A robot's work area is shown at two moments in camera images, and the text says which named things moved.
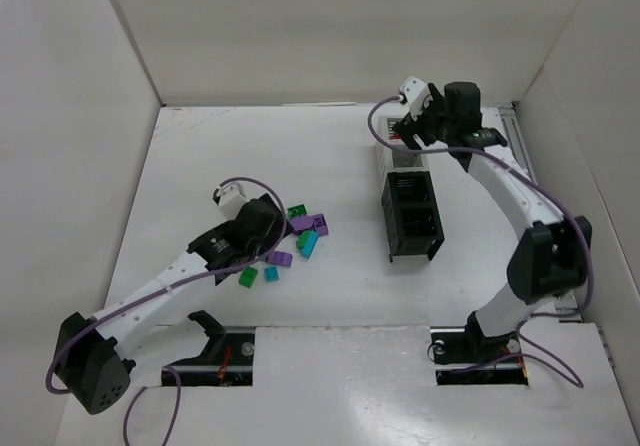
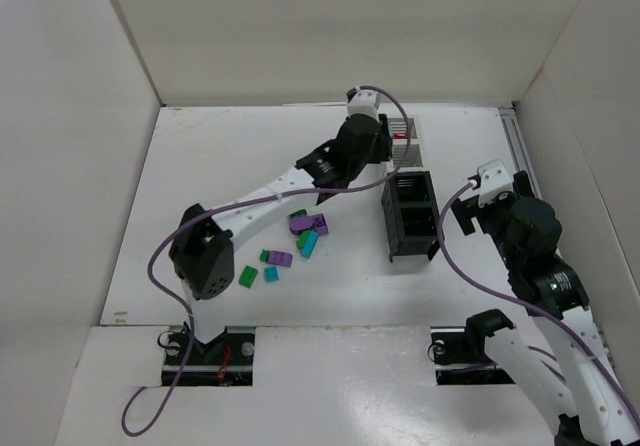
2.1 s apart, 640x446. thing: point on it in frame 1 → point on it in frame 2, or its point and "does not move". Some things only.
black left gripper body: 275,211 → 382,136
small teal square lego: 271,274 does not move
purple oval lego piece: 301,222 does not move
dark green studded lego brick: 296,210 does not move
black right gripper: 413,129 → 470,211
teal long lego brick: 309,244 does not move
